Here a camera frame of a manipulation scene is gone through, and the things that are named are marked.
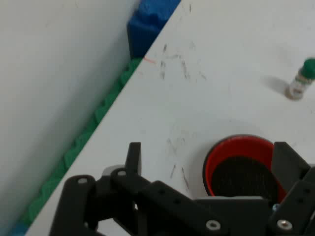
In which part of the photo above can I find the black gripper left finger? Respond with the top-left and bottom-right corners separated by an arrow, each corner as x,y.
48,142 -> 222,236

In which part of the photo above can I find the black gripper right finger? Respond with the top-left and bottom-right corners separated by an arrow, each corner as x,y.
267,141 -> 315,236

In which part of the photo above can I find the black seeds heap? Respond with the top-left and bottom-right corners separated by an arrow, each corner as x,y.
211,156 -> 280,197

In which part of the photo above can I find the red bowl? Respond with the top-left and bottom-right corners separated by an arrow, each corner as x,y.
202,134 -> 287,197

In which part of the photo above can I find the small green-capped spice bottle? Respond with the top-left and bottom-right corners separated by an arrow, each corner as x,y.
284,58 -> 315,100

